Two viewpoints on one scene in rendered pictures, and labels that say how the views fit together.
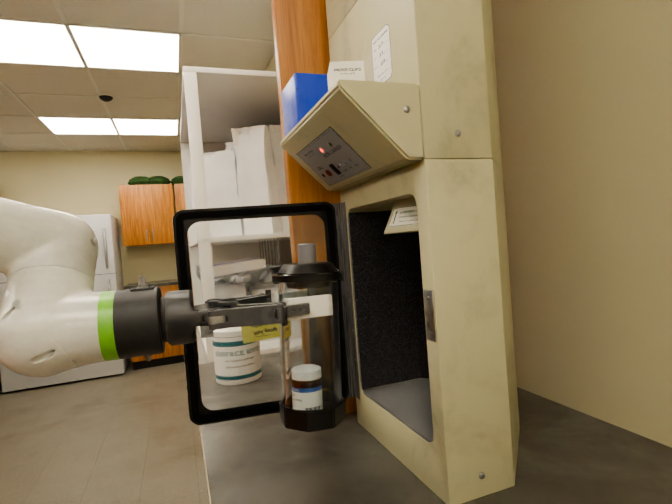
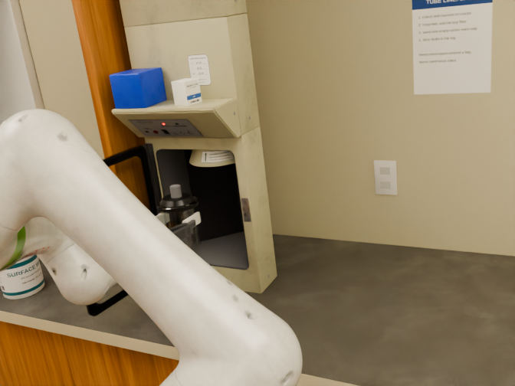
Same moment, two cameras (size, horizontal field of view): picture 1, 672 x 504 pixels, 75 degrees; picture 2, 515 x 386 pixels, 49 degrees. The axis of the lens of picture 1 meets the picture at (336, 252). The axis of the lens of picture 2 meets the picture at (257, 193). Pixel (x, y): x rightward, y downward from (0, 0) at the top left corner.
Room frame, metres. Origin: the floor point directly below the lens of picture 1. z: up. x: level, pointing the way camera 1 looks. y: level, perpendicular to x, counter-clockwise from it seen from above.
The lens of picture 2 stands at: (-0.52, 0.82, 1.75)
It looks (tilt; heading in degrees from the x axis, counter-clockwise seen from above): 19 degrees down; 319
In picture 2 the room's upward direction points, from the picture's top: 7 degrees counter-clockwise
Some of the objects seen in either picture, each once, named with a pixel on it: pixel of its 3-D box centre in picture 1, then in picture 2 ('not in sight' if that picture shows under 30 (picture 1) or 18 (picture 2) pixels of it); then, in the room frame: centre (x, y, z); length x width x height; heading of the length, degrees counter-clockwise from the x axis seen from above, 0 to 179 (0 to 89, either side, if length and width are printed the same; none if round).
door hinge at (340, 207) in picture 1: (346, 301); (159, 207); (0.87, -0.01, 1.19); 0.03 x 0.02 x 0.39; 20
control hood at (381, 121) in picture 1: (338, 148); (175, 122); (0.71, -0.02, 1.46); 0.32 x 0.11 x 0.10; 20
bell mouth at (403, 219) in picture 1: (434, 214); (218, 148); (0.75, -0.17, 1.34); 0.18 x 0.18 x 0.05
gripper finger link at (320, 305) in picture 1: (308, 307); (191, 221); (0.62, 0.05, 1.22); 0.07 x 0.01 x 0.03; 108
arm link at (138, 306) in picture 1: (143, 318); not in sight; (0.60, 0.27, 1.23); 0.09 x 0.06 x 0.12; 18
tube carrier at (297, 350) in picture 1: (310, 341); (182, 239); (0.67, 0.05, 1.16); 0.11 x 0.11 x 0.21
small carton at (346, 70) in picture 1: (346, 87); (186, 91); (0.67, -0.03, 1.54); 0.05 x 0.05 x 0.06; 6
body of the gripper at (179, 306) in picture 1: (199, 314); not in sight; (0.62, 0.20, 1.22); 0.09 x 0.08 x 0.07; 108
